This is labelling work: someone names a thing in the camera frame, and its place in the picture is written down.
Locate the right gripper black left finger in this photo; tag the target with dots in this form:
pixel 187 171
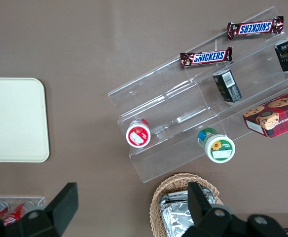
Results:
pixel 60 209

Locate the red lidded yogurt cup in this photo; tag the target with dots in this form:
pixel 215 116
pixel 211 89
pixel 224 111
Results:
pixel 138 134

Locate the cream plastic tray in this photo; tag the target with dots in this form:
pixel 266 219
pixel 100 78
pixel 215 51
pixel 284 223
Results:
pixel 13 121

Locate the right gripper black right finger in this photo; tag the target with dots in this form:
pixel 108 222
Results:
pixel 200 209

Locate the clear acrylic stepped shelf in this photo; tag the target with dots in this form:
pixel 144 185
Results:
pixel 173 103

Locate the Snickers chocolate bar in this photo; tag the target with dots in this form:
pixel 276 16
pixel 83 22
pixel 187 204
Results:
pixel 255 27
pixel 206 57

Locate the light tan wicker basket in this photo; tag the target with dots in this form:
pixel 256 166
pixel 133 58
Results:
pixel 158 197

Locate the clear acrylic bottle rack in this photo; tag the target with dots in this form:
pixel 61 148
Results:
pixel 39 201

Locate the green sunflower lidded cup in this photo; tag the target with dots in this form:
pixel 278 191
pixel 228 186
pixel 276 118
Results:
pixel 219 148

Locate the red tartan cookie box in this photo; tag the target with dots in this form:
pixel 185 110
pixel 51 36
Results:
pixel 279 116

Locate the silver foil container stack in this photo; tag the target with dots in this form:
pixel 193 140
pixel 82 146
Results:
pixel 173 217

